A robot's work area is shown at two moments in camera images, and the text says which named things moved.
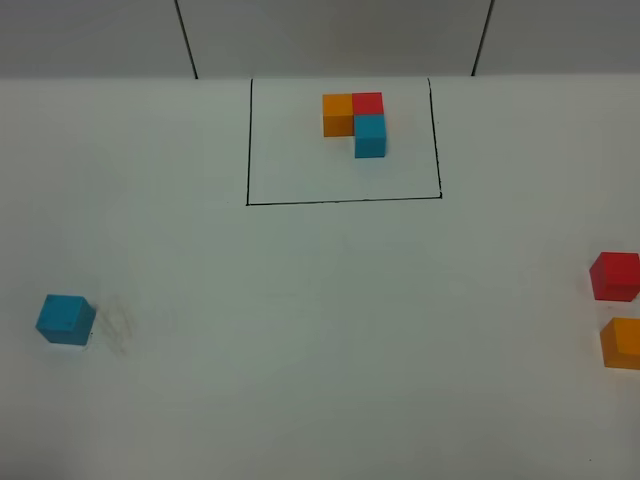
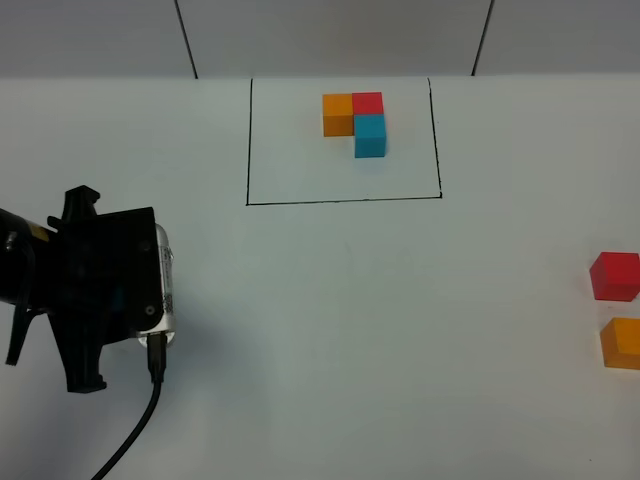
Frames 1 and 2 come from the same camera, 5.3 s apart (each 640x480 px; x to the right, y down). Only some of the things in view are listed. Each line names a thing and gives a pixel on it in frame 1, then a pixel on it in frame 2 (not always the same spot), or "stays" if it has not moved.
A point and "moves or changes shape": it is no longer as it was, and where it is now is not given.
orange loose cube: [620, 338] stays
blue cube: [66, 319] moves or changes shape
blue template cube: [370, 135] stays
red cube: [615, 276] stays
